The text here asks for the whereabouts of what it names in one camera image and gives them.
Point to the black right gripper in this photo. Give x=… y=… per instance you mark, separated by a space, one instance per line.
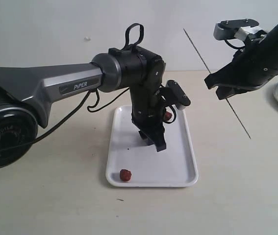
x=249 y=70

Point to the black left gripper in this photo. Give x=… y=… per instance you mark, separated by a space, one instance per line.
x=148 y=111

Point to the red meat chunk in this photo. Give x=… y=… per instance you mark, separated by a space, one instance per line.
x=125 y=175
x=167 y=116

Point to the thin metal skewer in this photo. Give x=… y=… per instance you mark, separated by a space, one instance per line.
x=207 y=68

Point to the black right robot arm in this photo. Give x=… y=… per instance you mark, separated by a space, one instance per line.
x=247 y=44

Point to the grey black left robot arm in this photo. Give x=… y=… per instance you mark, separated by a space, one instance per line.
x=27 y=94

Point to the white rectangular plastic tray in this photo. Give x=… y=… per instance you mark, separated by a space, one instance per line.
x=174 y=167

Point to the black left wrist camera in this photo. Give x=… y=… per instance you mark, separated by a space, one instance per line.
x=173 y=94

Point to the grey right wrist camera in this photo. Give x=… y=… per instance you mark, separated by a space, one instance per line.
x=237 y=29

